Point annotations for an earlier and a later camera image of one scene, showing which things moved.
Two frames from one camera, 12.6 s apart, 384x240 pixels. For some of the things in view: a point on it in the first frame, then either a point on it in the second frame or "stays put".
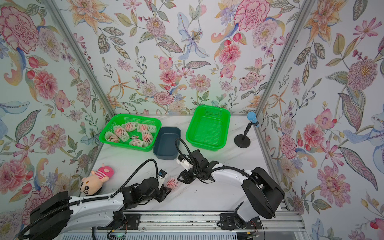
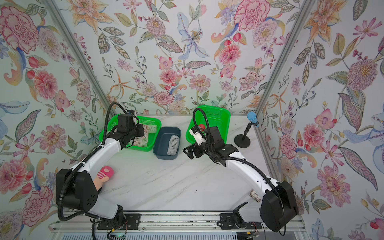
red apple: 172,183 -> 202,127
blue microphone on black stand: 242,140 stays put
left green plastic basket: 133,132 stays put
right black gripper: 187,179 -> 196,147
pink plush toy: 91,185 stays put
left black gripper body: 147,198 -> 135,131
